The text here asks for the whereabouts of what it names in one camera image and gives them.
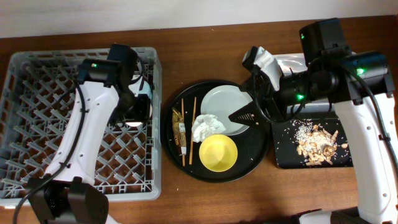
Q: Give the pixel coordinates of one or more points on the black rectangular tray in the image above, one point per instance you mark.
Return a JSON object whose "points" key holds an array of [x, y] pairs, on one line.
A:
{"points": [[283, 136]]}

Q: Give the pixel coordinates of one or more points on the grey round plate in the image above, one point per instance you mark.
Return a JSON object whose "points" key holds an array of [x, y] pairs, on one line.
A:
{"points": [[223, 101]]}

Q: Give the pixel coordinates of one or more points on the gold foil wrapper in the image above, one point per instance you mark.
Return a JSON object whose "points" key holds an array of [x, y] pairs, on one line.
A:
{"points": [[179, 131]]}

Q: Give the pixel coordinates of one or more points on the clear plastic bin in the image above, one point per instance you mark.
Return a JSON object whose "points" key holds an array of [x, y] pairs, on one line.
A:
{"points": [[292, 62]]}

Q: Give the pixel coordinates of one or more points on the round black tray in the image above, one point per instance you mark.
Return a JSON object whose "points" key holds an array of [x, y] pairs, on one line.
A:
{"points": [[252, 145]]}

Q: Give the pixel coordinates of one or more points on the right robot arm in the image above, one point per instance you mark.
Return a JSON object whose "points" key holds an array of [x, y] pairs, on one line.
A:
{"points": [[359, 89]]}

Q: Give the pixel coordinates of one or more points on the light blue cup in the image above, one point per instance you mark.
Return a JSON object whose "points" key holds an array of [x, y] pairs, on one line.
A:
{"points": [[141, 88]]}

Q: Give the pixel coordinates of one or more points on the yellow bowl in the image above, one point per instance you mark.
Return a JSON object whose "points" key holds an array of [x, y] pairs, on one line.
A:
{"points": [[218, 153]]}

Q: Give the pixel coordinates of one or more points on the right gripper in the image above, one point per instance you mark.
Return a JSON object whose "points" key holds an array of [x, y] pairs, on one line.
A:
{"points": [[265, 104]]}

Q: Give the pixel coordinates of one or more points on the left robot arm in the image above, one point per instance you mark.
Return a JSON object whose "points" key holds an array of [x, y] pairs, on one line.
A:
{"points": [[107, 92]]}

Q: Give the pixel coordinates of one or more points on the right wooden chopstick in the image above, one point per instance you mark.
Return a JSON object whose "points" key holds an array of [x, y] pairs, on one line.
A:
{"points": [[191, 139]]}

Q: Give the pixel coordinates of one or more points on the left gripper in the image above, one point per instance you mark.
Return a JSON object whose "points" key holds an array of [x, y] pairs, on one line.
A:
{"points": [[137, 109]]}

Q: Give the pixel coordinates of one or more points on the pink cup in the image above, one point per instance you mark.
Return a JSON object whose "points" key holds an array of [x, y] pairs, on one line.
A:
{"points": [[133, 124]]}

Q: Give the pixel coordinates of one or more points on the food scraps pile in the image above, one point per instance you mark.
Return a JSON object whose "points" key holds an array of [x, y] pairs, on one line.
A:
{"points": [[319, 145]]}

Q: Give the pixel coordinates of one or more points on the grey dishwasher rack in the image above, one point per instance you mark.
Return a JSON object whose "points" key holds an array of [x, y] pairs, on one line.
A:
{"points": [[36, 104]]}

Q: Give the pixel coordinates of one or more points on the white tissue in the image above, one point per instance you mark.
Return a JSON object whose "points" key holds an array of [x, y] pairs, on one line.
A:
{"points": [[206, 125]]}

